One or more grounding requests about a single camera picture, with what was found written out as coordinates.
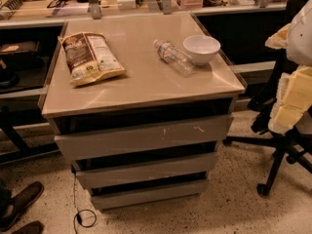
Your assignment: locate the grey top drawer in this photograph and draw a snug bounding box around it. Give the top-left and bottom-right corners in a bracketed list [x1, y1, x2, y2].
[55, 114, 233, 161]

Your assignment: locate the grey middle drawer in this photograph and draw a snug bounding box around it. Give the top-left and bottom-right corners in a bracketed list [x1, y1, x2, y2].
[76, 152, 217, 189]

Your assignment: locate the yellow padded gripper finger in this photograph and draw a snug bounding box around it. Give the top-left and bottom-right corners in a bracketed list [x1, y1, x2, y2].
[268, 65, 312, 135]

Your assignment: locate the clear plastic water bottle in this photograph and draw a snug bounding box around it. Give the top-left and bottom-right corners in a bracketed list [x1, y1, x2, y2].
[153, 39, 195, 77]

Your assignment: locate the grey drawer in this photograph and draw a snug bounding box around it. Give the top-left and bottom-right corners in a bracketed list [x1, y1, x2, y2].
[76, 152, 217, 189]
[55, 114, 233, 161]
[91, 179, 209, 211]

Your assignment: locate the white bowl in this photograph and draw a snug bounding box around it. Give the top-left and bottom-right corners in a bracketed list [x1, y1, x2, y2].
[183, 35, 220, 65]

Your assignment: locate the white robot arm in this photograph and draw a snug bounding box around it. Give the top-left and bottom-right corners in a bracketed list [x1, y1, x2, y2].
[265, 0, 312, 135]

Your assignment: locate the grey bottom drawer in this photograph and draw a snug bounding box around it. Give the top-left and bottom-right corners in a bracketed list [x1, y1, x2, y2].
[91, 179, 209, 211]

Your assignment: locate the grey drawer cabinet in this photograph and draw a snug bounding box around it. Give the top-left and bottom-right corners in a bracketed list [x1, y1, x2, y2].
[42, 14, 245, 198]

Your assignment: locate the black hair brush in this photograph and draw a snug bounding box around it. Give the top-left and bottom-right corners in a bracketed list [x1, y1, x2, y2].
[0, 0, 22, 20]

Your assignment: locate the brown chip bag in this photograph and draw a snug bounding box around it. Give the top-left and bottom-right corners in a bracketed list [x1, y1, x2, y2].
[59, 32, 126, 87]

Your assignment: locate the black floor cable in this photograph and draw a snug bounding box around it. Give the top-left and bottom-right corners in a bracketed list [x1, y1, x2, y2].
[71, 173, 98, 234]

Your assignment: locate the black office chair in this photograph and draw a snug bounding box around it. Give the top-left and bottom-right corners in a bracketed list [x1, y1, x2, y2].
[223, 0, 312, 196]

